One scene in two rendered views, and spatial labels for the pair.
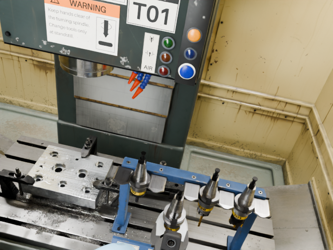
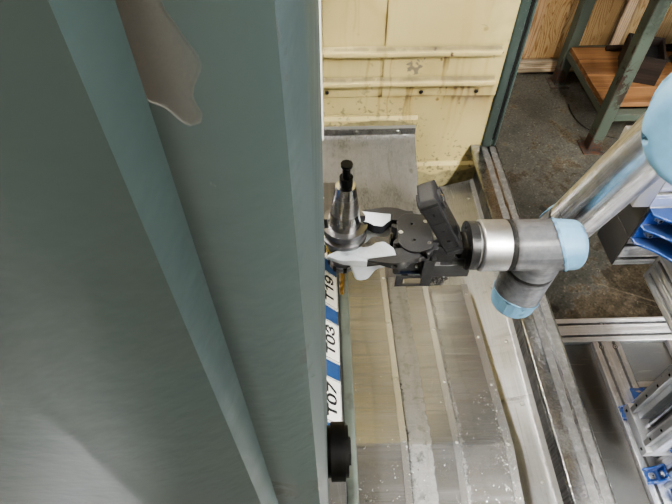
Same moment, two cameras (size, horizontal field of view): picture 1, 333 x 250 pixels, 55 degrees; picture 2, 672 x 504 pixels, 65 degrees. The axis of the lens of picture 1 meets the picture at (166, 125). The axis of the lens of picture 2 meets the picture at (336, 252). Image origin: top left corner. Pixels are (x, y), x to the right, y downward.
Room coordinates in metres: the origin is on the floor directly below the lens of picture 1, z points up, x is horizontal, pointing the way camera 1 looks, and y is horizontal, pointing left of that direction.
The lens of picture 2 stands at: (0.64, 0.41, 1.75)
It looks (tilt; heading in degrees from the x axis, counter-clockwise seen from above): 51 degrees down; 265
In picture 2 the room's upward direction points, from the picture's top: straight up
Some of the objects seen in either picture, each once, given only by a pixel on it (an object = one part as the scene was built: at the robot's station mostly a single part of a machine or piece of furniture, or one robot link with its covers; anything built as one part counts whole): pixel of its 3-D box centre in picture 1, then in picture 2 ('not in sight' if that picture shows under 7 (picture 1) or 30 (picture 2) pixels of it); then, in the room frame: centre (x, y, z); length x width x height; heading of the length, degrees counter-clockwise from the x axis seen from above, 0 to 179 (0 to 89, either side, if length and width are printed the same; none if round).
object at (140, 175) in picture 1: (140, 169); not in sight; (0.70, 0.05, 1.26); 0.04 x 0.04 x 0.07
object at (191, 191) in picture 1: (191, 192); not in sight; (0.69, -0.11, 1.21); 0.07 x 0.05 x 0.01; 177
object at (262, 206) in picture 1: (261, 208); not in sight; (0.68, -0.33, 1.21); 0.07 x 0.05 x 0.01; 177
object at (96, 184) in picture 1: (109, 190); not in sight; (0.84, 0.17, 0.97); 0.13 x 0.03 x 0.15; 87
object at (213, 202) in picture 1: (208, 196); not in sight; (0.69, -0.17, 1.21); 0.06 x 0.06 x 0.03
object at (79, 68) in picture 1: (87, 45); not in sight; (0.84, 0.26, 1.56); 0.16 x 0.16 x 0.12
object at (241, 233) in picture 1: (245, 225); not in sight; (0.73, -0.34, 1.05); 0.10 x 0.05 x 0.30; 177
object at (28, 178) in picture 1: (18, 181); not in sight; (0.80, 0.52, 0.97); 0.13 x 0.03 x 0.15; 87
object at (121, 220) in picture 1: (124, 197); not in sight; (0.76, 0.10, 1.05); 0.10 x 0.05 x 0.30; 177
